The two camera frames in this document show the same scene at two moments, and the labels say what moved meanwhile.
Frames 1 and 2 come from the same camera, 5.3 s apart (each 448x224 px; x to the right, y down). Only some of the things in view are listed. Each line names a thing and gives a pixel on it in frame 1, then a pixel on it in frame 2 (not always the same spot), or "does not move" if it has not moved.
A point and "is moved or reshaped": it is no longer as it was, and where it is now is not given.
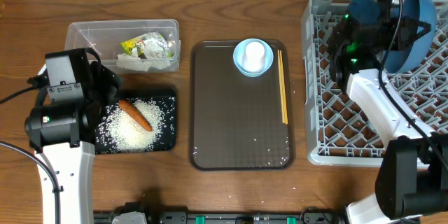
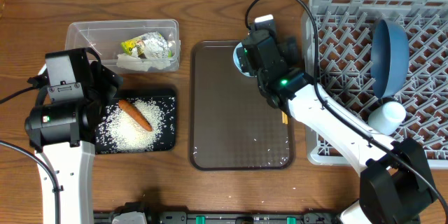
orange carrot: [131, 108] does not move
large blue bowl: [416, 6] is moved or reshaped
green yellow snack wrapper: [138, 43] does not move
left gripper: [106, 86] does not move
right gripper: [410, 28] to [250, 60]
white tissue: [129, 61] does not move
